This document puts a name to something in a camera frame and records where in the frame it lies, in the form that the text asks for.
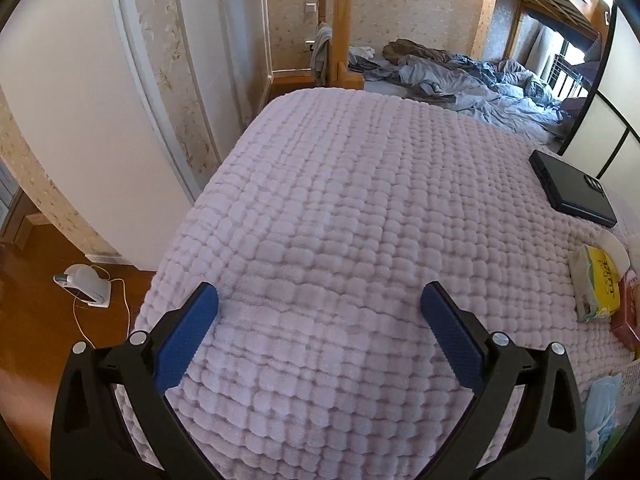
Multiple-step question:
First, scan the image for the white small floor appliance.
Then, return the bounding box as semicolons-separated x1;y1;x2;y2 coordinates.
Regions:
54;262;112;307

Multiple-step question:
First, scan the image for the soft tissue pack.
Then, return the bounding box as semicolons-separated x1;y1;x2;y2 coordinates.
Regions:
569;244;625;323

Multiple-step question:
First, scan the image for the wooden bunk bed frame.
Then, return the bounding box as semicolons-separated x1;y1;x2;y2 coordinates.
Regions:
270;0;616;98

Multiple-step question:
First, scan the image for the lavender waffle blanket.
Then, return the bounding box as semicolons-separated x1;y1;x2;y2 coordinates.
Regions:
120;87;640;480

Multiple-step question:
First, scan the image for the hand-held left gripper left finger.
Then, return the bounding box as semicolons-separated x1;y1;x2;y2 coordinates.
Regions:
50;281;218;480

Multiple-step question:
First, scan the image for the black metal railing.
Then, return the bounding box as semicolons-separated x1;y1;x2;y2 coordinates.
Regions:
550;40;601;101

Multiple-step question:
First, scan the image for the red box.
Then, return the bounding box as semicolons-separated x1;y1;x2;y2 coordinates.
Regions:
610;270;640;348

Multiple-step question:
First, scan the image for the black phone case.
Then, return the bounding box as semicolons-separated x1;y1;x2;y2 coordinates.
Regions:
529;149;618;228

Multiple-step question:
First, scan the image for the yellow white medicine box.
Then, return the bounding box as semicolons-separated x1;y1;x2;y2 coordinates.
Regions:
617;357;640;411

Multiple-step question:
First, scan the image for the white power cable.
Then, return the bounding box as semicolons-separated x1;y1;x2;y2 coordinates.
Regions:
72;265;132;348

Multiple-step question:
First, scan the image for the blue face mask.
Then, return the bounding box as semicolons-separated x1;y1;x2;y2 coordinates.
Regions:
582;375;626;461

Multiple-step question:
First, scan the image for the white door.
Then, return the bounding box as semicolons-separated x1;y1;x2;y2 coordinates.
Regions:
0;0;201;271

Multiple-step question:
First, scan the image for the black framed frosted sliding door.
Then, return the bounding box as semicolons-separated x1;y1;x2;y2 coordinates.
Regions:
557;5;640;201

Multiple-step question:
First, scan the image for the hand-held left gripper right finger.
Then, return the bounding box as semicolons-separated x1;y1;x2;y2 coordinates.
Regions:
420;281;587;480

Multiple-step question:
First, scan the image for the white wardrobe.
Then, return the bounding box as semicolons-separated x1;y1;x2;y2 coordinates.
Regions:
172;0;273;126

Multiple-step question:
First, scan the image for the brown cloth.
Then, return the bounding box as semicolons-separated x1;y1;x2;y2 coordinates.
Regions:
382;37;453;63

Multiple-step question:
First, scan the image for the blue duvet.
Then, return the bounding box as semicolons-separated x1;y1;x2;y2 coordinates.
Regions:
347;45;586;141

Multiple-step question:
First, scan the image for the grey hanging garment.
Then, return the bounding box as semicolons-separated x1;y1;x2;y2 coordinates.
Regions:
311;22;335;86

